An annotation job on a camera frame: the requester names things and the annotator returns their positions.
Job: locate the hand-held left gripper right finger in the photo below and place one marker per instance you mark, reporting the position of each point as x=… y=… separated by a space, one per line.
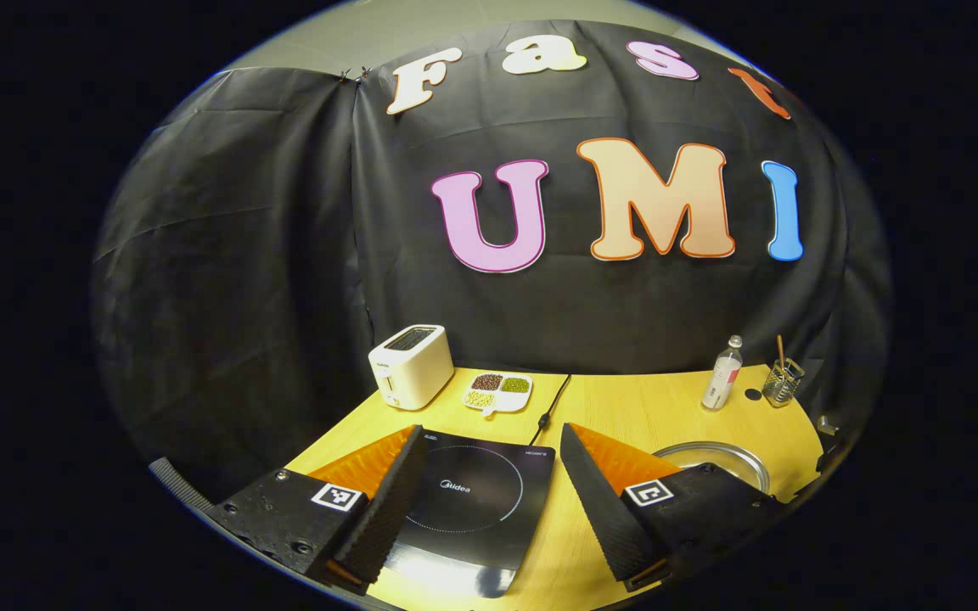
x=604 y=518

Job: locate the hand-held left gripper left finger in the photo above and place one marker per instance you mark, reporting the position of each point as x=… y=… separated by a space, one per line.
x=387 y=509

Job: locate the black induction cooktop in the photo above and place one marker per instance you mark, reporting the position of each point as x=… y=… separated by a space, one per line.
x=472 y=509

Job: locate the stainless steel pot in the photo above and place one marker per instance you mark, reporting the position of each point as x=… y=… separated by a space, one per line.
x=727 y=458

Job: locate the white toaster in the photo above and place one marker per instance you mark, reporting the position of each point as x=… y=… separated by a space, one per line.
x=408 y=369

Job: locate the white divided dish with beans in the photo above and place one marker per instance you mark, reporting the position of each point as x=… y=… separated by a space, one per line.
x=497 y=392

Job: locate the clear plastic bottle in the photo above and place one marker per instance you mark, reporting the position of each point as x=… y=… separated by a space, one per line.
x=721 y=382

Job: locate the wooden stick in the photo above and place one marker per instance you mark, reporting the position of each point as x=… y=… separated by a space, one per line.
x=781 y=350

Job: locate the black backdrop cloth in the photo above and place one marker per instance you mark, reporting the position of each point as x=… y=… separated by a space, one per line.
x=243 y=255

